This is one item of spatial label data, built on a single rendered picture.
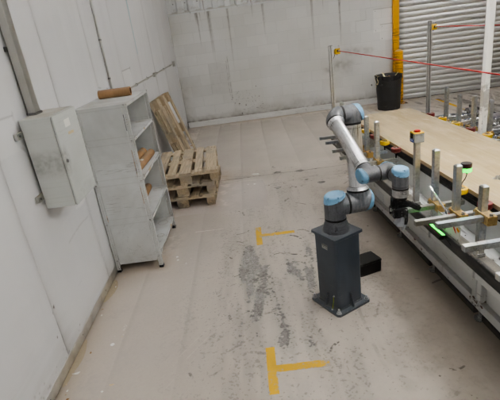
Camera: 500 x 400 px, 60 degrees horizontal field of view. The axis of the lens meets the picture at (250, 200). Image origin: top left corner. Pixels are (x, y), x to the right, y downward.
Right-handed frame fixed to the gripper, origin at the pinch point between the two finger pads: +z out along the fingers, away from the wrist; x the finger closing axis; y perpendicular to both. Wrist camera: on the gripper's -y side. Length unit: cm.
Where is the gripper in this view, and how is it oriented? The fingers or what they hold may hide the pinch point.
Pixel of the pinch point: (403, 228)
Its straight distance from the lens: 263.9
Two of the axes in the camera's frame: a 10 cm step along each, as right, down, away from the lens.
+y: -9.9, 1.5, -0.4
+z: 1.3, 9.2, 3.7
